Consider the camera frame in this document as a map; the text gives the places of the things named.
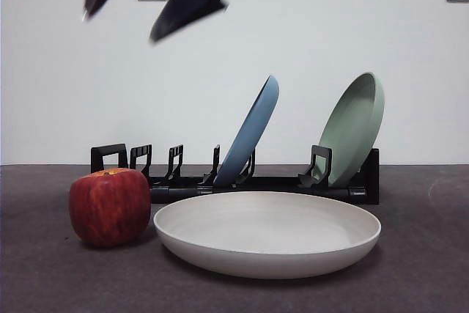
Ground red apple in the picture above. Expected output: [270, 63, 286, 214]
[69, 167, 152, 248]

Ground pale cream round plate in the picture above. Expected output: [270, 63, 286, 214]
[152, 191, 382, 280]

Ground blue round plate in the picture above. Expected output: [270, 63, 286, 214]
[213, 74, 280, 188]

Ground black plate rack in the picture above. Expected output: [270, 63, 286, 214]
[90, 143, 380, 205]

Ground green round plate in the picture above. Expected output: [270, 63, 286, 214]
[317, 72, 385, 188]

